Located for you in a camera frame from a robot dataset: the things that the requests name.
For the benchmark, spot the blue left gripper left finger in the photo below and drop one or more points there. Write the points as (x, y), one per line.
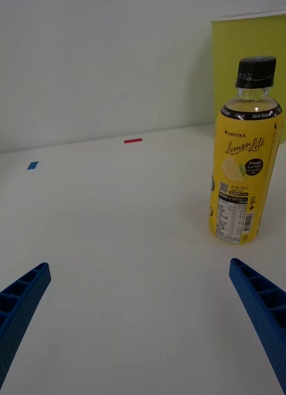
(16, 311)

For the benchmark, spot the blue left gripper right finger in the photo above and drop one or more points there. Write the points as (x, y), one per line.
(266, 311)

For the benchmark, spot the yellow bottle with black cap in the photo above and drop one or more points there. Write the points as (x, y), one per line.
(241, 172)

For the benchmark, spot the yellow-green plastic bin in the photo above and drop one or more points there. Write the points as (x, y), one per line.
(238, 40)

